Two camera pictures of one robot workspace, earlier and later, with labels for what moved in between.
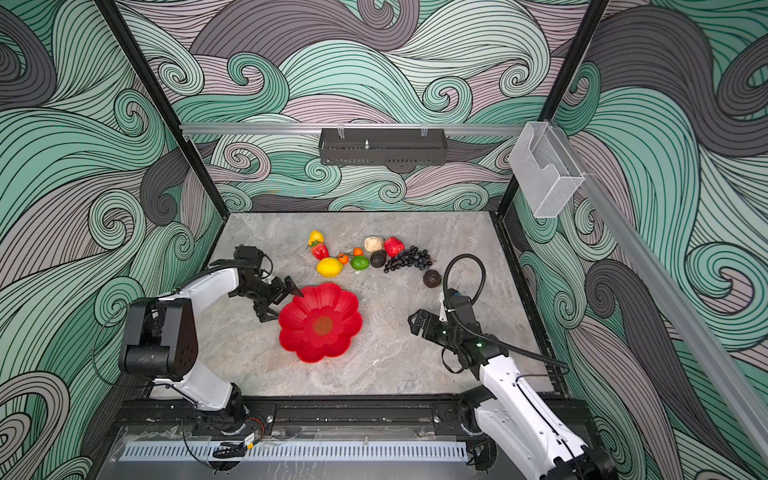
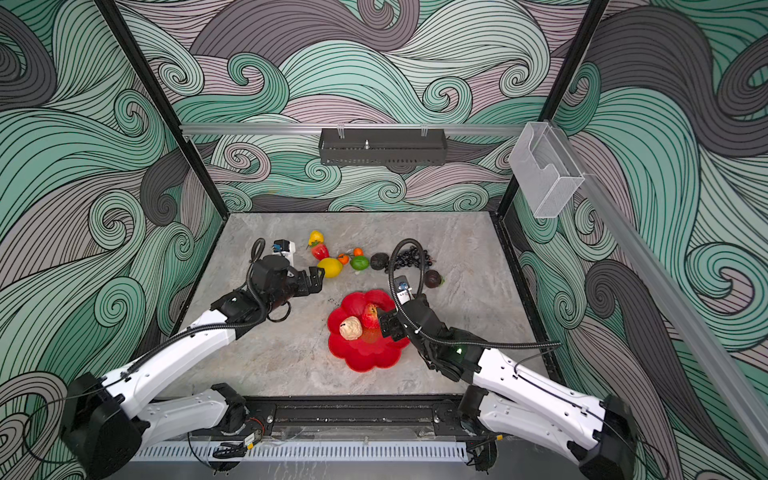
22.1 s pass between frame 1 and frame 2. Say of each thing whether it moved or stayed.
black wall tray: stayed
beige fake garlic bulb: moved
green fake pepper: stayed
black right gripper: moved
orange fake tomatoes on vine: stayed
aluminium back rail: stayed
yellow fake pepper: stayed
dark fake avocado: stayed
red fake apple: moved
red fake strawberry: stayed
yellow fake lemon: stayed
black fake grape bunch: stayed
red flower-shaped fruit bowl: moved
